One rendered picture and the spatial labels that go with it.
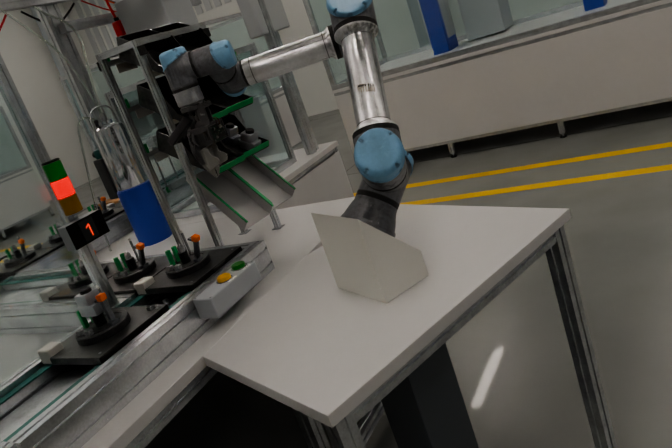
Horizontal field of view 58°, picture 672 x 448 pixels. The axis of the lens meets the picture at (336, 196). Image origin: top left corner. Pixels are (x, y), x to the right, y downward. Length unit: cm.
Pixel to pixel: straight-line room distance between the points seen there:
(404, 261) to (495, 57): 406
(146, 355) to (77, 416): 21
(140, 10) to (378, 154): 197
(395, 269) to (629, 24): 402
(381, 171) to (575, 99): 409
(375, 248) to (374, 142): 25
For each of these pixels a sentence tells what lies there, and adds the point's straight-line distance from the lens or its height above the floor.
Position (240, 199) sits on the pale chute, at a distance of 208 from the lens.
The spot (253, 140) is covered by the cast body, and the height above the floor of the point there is 123.
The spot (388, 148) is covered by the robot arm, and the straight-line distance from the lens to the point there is 140.
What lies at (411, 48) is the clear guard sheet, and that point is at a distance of 566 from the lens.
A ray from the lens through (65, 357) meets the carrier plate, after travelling 168.
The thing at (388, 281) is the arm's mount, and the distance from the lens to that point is 146.
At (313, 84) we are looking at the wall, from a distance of 1160.
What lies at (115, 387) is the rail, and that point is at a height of 91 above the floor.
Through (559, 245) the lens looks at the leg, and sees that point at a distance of 173.
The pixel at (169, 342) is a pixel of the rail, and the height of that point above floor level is 91.
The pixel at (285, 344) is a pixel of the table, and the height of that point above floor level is 86.
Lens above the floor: 151
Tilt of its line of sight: 15 degrees down
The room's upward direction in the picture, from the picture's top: 19 degrees counter-clockwise
